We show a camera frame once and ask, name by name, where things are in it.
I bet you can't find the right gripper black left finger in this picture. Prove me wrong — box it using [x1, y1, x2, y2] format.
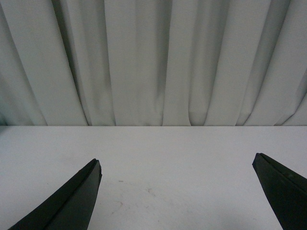
[10, 159, 102, 230]

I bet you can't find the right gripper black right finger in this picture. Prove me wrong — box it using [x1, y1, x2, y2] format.
[252, 153, 307, 230]

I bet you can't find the grey-white pleated curtain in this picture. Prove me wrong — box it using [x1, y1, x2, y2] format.
[0, 0, 307, 126]

